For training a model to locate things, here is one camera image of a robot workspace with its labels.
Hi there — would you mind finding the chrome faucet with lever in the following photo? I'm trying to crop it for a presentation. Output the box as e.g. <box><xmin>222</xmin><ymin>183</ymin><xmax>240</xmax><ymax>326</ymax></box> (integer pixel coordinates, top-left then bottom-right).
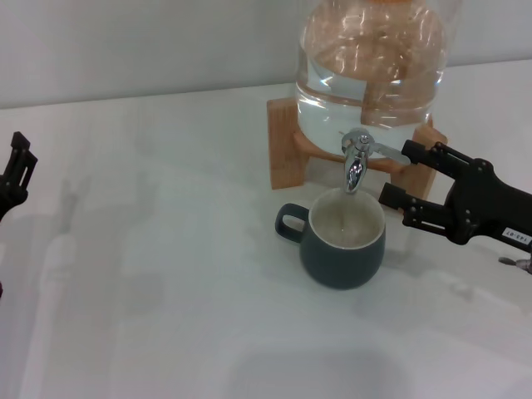
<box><xmin>339</xmin><ymin>127</ymin><xmax>411</xmax><ymax>195</ymax></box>

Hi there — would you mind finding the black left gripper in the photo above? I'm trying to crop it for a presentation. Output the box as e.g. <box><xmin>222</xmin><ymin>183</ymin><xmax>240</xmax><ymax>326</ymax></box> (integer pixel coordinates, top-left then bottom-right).
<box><xmin>0</xmin><ymin>131</ymin><xmax>39</xmax><ymax>218</ymax></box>

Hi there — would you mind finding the dark grey ceramic mug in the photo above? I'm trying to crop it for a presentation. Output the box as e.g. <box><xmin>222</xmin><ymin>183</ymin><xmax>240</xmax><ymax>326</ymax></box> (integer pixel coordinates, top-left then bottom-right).
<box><xmin>273</xmin><ymin>189</ymin><xmax>387</xmax><ymax>291</ymax></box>

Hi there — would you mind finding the glass water dispenser jar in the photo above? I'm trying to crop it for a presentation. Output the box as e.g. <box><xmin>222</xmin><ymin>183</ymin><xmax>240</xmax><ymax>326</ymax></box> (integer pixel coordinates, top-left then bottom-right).
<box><xmin>293</xmin><ymin>0</ymin><xmax>458</xmax><ymax>161</ymax></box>

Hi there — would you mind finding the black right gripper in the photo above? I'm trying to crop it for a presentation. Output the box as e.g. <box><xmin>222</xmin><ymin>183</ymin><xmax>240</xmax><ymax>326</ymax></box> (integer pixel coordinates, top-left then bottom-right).
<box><xmin>378</xmin><ymin>140</ymin><xmax>532</xmax><ymax>253</ymax></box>

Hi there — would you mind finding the wooden dispenser stand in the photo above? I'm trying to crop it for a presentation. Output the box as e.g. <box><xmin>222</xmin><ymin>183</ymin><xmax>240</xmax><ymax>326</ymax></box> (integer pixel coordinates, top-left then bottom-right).
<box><xmin>267</xmin><ymin>98</ymin><xmax>449</xmax><ymax>217</ymax></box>

